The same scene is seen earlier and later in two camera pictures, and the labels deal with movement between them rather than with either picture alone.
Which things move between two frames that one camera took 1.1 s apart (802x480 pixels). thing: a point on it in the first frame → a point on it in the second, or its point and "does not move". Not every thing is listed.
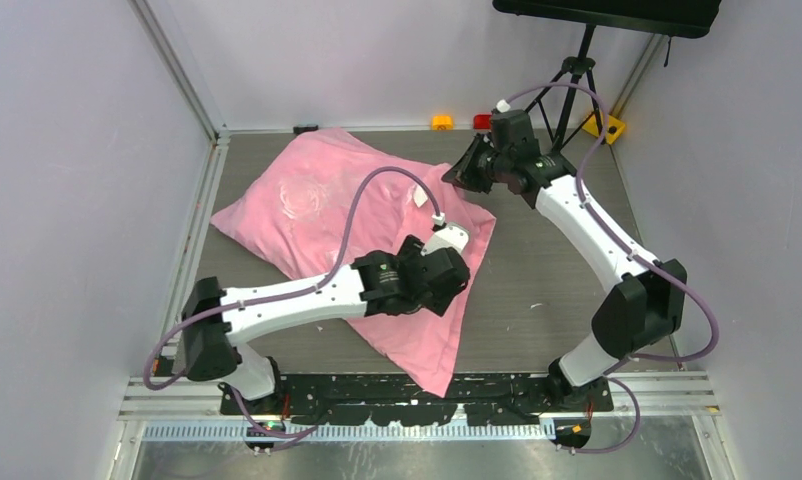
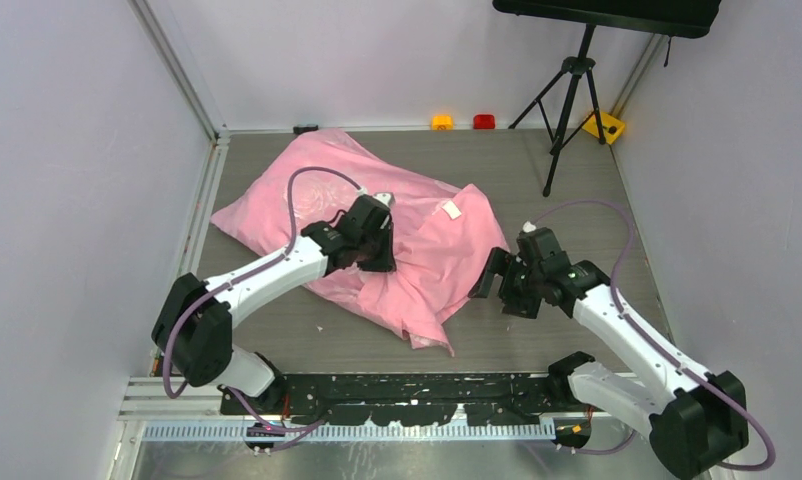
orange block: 442,123 does not move
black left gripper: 411,248 → 387,262
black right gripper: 464,173 → 500,261
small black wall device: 300,129 does not move
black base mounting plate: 380,399 does not move
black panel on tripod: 681,18 does not move
